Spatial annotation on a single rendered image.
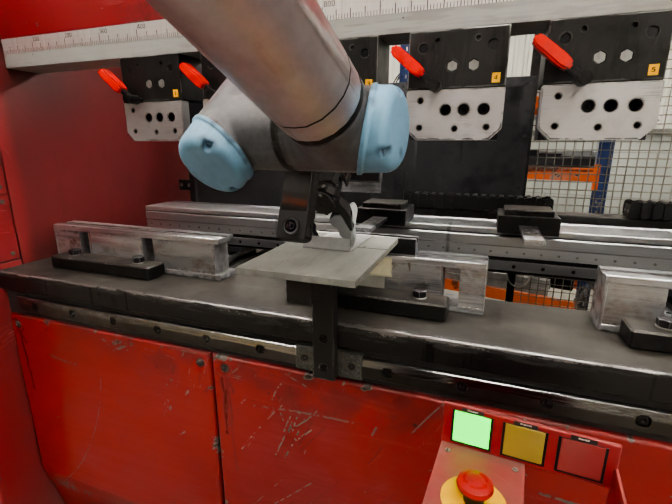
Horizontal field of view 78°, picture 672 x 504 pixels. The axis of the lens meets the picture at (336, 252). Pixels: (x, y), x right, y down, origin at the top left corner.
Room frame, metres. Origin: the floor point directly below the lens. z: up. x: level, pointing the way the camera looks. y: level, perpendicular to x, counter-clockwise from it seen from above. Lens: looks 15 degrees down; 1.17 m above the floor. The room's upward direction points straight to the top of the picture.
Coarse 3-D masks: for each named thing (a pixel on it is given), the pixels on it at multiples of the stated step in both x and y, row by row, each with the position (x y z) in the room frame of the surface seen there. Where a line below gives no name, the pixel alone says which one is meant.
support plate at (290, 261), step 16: (368, 240) 0.73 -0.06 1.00; (384, 240) 0.73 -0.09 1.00; (272, 256) 0.62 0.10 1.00; (288, 256) 0.62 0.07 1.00; (304, 256) 0.62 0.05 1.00; (320, 256) 0.62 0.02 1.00; (336, 256) 0.62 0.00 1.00; (352, 256) 0.62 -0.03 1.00; (368, 256) 0.62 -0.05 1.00; (384, 256) 0.65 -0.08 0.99; (240, 272) 0.56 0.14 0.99; (256, 272) 0.55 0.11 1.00; (272, 272) 0.54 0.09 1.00; (288, 272) 0.54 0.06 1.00; (304, 272) 0.54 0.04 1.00; (320, 272) 0.54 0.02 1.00; (336, 272) 0.54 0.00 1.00; (352, 272) 0.54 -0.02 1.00; (368, 272) 0.56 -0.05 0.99
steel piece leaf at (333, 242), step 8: (312, 240) 0.67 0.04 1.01; (320, 240) 0.67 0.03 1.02; (328, 240) 0.66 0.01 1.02; (336, 240) 0.65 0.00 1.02; (344, 240) 0.65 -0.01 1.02; (360, 240) 0.72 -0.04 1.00; (320, 248) 0.67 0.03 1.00; (328, 248) 0.66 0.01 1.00; (336, 248) 0.65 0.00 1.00; (344, 248) 0.65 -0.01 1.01; (352, 248) 0.66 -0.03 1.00
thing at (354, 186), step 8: (352, 176) 0.79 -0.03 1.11; (360, 176) 0.78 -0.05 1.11; (368, 176) 0.78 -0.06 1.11; (376, 176) 0.77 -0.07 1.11; (344, 184) 0.80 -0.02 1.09; (352, 184) 0.80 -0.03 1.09; (360, 184) 0.79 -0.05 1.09; (368, 184) 0.78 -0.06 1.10; (376, 184) 0.78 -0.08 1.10; (368, 192) 0.78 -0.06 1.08; (376, 192) 0.78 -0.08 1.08
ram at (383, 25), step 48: (0, 0) 1.04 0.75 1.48; (48, 0) 0.99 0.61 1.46; (96, 0) 0.94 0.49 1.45; (144, 0) 0.90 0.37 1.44; (528, 0) 0.66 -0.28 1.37; (576, 0) 0.64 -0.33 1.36; (624, 0) 0.62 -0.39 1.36; (96, 48) 0.95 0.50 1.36; (144, 48) 0.91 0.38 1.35; (192, 48) 0.87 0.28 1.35
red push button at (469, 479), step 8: (464, 472) 0.39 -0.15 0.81; (472, 472) 0.39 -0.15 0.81; (480, 472) 0.39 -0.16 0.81; (456, 480) 0.39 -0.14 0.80; (464, 480) 0.38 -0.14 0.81; (472, 480) 0.38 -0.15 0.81; (480, 480) 0.38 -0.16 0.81; (488, 480) 0.38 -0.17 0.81; (464, 488) 0.37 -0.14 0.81; (472, 488) 0.37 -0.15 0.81; (480, 488) 0.37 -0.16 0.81; (488, 488) 0.37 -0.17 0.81; (464, 496) 0.38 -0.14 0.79; (472, 496) 0.36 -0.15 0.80; (480, 496) 0.36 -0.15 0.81; (488, 496) 0.36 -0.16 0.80
